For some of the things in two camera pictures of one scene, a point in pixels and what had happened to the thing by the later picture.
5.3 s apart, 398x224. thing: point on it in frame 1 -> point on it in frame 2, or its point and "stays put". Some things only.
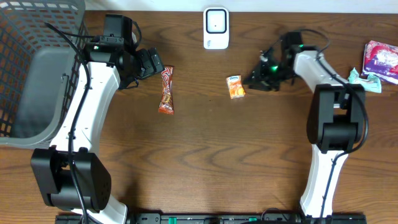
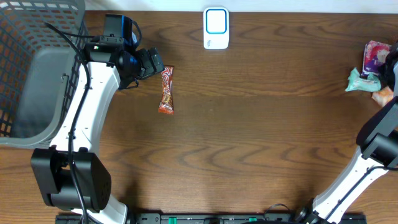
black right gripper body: x=276 y=73 -> x=388 y=70
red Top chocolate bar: x=166 y=106 stays put
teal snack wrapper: x=372 y=83 stays put
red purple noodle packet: x=381 y=60 stays put
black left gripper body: x=145 y=63 stays put
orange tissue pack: x=236 y=87 -> x=383 y=96
